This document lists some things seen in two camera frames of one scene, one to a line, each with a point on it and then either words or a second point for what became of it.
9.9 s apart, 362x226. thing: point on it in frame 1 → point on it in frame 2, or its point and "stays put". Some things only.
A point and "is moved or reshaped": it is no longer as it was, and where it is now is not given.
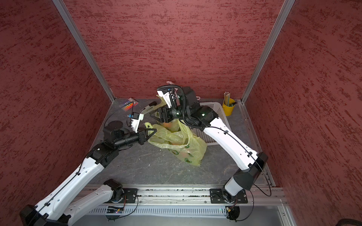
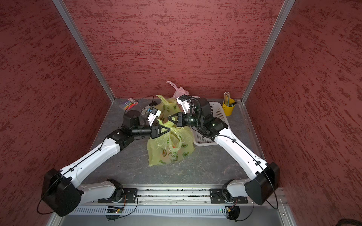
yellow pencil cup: (228, 109) stays put
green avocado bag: (174, 136) is moved or reshaped
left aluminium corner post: (84, 48) stays put
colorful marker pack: (126, 107) stays put
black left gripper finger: (151, 129) → (168, 129)
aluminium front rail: (267, 196) stays put
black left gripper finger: (151, 134) → (160, 134)
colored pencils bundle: (227, 98) stays put
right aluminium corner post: (286, 8) stays put
